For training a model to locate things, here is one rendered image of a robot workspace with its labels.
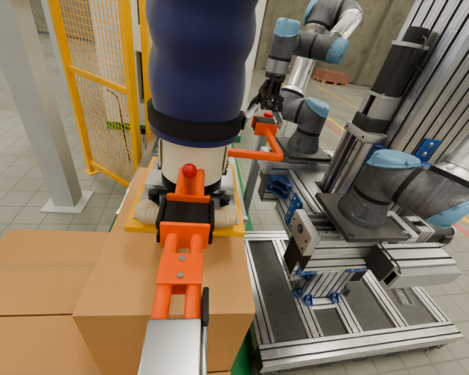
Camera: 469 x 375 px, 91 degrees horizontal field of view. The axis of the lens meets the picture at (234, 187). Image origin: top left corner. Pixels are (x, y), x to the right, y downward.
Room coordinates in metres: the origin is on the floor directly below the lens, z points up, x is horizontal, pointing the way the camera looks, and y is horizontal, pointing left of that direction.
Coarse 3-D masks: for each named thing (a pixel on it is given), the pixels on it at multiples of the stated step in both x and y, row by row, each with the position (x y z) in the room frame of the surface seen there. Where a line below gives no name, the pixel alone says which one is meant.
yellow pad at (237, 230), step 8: (232, 168) 0.71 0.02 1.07; (216, 200) 0.51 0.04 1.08; (224, 200) 0.49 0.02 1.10; (232, 200) 0.52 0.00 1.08; (216, 208) 0.47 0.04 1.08; (240, 208) 0.50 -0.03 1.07; (240, 216) 0.47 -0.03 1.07; (240, 224) 0.44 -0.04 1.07; (216, 232) 0.40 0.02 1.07; (224, 232) 0.40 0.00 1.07; (232, 232) 0.41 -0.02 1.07; (240, 232) 0.41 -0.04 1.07
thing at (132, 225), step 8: (152, 160) 0.66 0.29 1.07; (152, 168) 0.60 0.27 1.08; (160, 168) 0.58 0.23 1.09; (144, 176) 0.56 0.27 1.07; (144, 192) 0.48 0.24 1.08; (152, 192) 0.46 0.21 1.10; (160, 192) 0.49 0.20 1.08; (168, 192) 0.50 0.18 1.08; (136, 200) 0.45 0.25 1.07; (152, 200) 0.45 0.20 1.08; (160, 200) 0.46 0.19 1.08; (128, 216) 0.39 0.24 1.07; (128, 224) 0.36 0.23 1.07; (136, 224) 0.37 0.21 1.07; (144, 224) 0.37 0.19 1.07; (144, 232) 0.36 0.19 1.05; (152, 232) 0.37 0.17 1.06
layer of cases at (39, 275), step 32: (0, 256) 0.51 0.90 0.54; (32, 256) 0.54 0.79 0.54; (64, 256) 0.57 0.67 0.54; (96, 256) 0.60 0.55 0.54; (0, 288) 0.39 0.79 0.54; (32, 288) 0.41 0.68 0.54; (64, 288) 0.44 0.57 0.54; (0, 320) 0.29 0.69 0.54; (32, 320) 0.31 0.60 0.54; (64, 320) 0.33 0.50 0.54; (0, 352) 0.21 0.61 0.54; (32, 352) 0.23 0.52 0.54; (64, 352) 0.24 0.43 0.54
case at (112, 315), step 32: (128, 192) 0.62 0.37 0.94; (128, 256) 0.36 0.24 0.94; (160, 256) 0.38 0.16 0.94; (224, 256) 0.43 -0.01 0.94; (96, 288) 0.27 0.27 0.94; (128, 288) 0.28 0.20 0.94; (224, 288) 0.33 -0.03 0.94; (96, 320) 0.21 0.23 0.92; (128, 320) 0.22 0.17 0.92; (224, 320) 0.27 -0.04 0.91; (96, 352) 0.20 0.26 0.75; (128, 352) 0.22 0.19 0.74; (224, 352) 0.28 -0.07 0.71
